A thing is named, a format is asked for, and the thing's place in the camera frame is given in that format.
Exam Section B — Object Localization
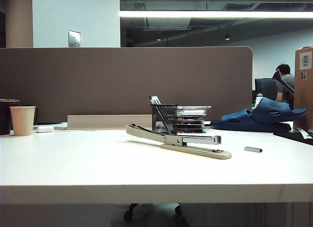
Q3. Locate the beige long-reach stapler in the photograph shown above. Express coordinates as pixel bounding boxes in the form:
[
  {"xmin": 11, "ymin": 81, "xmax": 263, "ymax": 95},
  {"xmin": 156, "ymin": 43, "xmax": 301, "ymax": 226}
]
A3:
[{"xmin": 125, "ymin": 123, "xmax": 232, "ymax": 160}]

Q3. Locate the clear plastic container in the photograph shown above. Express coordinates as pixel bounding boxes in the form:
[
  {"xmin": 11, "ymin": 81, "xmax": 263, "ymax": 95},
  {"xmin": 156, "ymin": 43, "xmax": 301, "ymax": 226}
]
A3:
[{"xmin": 176, "ymin": 105, "xmax": 212, "ymax": 116}]

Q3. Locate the stack of colourful boxes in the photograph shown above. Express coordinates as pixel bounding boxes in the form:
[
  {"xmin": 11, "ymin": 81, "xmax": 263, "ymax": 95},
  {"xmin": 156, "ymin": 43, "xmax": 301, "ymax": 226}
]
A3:
[{"xmin": 176, "ymin": 115, "xmax": 205, "ymax": 134}]

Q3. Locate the brown desk divider panel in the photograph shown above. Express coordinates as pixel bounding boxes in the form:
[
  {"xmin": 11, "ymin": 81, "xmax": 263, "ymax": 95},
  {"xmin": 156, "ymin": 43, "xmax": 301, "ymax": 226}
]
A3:
[{"xmin": 0, "ymin": 46, "xmax": 253, "ymax": 130}]

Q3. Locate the blue foam slipper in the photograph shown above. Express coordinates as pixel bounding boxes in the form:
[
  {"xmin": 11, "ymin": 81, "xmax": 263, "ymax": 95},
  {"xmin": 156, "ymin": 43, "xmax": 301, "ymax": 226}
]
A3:
[
  {"xmin": 248, "ymin": 97, "xmax": 309, "ymax": 125},
  {"xmin": 210, "ymin": 109, "xmax": 293, "ymax": 133}
]

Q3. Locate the long ceiling light strip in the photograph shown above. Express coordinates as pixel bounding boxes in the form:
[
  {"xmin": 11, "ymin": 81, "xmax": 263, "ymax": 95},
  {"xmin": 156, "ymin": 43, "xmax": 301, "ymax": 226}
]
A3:
[{"xmin": 119, "ymin": 10, "xmax": 313, "ymax": 19}]

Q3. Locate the black computer monitor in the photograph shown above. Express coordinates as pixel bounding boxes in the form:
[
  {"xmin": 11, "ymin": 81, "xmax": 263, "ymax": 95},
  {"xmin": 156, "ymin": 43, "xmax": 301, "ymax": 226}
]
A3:
[{"xmin": 254, "ymin": 78, "xmax": 278, "ymax": 101}]

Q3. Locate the small white eraser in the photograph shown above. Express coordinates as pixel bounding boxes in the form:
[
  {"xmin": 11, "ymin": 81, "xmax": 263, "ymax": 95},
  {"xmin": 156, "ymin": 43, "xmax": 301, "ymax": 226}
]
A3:
[{"xmin": 36, "ymin": 125, "xmax": 54, "ymax": 133}]

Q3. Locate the seated person in grey shirt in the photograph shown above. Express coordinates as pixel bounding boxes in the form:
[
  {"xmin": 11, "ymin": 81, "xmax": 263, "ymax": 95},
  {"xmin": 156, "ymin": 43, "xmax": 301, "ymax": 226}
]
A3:
[{"xmin": 275, "ymin": 64, "xmax": 295, "ymax": 108}]

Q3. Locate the beige paper cup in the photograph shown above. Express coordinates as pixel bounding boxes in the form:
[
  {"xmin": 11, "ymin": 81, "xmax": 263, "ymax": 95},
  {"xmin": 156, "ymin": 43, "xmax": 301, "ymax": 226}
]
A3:
[{"xmin": 9, "ymin": 106, "xmax": 36, "ymax": 136}]

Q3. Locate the black desk mat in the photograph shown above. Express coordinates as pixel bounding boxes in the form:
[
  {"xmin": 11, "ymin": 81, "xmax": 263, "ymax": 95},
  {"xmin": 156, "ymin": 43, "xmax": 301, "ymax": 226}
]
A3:
[{"xmin": 273, "ymin": 130, "xmax": 313, "ymax": 146}]

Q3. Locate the white paper strip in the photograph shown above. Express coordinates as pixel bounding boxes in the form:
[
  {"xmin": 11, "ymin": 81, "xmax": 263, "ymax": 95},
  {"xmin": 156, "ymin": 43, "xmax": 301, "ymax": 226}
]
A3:
[{"xmin": 296, "ymin": 127, "xmax": 311, "ymax": 139}]

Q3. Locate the brown cardboard box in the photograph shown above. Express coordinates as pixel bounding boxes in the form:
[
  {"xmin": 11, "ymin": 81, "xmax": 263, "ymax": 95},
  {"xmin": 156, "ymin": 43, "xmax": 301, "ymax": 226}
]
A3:
[{"xmin": 293, "ymin": 46, "xmax": 313, "ymax": 130}]

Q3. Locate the black cup with lid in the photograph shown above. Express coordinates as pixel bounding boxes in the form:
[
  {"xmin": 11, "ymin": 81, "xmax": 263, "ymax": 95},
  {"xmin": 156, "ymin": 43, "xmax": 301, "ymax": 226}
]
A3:
[{"xmin": 0, "ymin": 98, "xmax": 20, "ymax": 136}]

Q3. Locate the metal wall switch plate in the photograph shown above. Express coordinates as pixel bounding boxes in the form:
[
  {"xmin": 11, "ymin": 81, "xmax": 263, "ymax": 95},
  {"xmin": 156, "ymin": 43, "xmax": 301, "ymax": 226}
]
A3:
[{"xmin": 67, "ymin": 30, "xmax": 82, "ymax": 47}]

